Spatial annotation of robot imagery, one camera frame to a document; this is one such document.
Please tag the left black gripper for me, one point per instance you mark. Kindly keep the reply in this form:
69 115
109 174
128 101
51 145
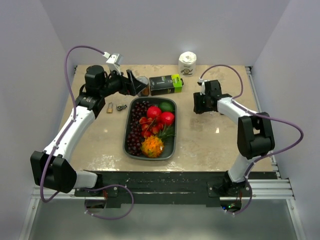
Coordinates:
130 85

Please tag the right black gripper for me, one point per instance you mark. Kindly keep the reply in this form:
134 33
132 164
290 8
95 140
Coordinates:
198 107

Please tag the small brass padlock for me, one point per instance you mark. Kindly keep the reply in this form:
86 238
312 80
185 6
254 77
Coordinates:
109 109

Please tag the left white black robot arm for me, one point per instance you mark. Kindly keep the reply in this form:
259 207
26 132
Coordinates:
51 168

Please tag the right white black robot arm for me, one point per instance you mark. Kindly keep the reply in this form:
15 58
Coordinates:
255 136

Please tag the tin can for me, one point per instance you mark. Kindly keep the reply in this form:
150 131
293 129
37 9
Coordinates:
146 91

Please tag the black green box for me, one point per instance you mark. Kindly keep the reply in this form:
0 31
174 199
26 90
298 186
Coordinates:
167 84

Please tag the red pomegranate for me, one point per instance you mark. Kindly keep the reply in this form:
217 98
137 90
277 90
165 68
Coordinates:
153 112

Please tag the green avocado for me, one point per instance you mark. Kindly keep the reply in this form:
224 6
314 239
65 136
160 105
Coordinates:
166 107

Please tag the red cherries bunch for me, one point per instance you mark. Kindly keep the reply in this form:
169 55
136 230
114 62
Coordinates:
150 126

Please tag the red apple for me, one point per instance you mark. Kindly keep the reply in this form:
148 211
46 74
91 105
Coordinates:
167 118

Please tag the toilet paper roll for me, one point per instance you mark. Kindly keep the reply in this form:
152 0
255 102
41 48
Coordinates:
187 63

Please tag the dark red grape bunch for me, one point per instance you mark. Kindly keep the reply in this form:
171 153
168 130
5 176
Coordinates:
137 124

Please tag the dark grey fruit tray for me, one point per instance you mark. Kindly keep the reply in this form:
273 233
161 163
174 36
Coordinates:
168 135

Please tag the orange dragon fruit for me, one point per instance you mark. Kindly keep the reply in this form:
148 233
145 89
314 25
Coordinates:
152 147

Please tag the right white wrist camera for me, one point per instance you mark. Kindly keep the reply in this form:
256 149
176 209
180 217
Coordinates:
201 83

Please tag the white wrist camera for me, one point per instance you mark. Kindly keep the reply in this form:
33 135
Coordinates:
113 61
201 83

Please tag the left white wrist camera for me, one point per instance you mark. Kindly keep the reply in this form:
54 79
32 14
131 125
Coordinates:
113 61

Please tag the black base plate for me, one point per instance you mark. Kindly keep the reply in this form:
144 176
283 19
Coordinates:
168 188

